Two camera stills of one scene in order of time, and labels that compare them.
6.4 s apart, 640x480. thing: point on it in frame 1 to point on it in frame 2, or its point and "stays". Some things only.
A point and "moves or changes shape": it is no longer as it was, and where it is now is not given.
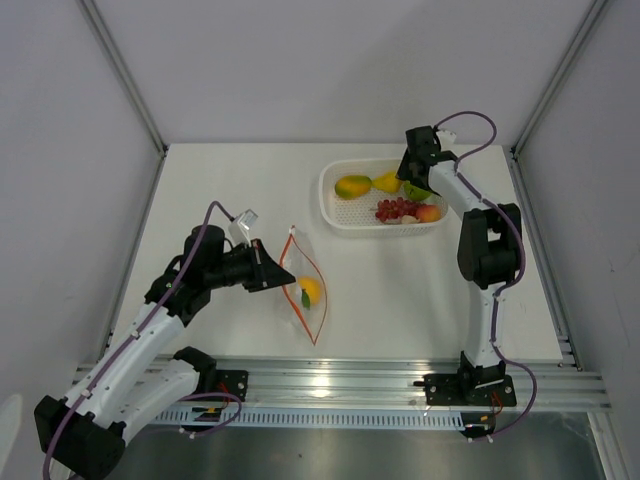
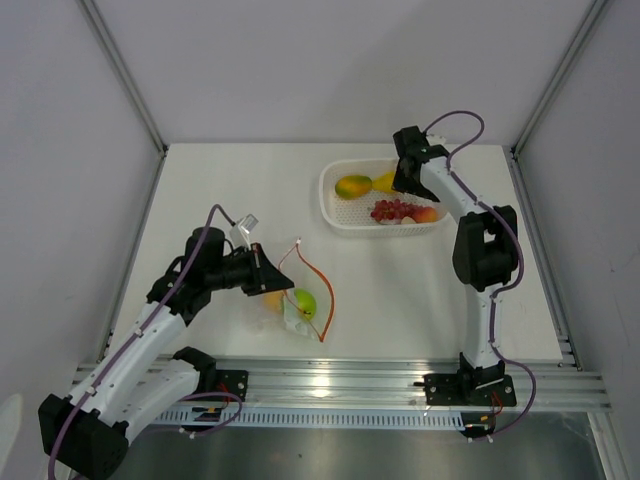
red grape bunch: (397, 209) stays
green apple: (414, 192) moves or changes shape
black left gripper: (266, 273) stays
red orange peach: (427, 213) stays
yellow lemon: (387, 182) stays
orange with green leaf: (310, 291) to (273, 302)
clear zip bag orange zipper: (308, 292) moves or changes shape
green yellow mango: (352, 186) stays
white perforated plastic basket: (362, 197) stays
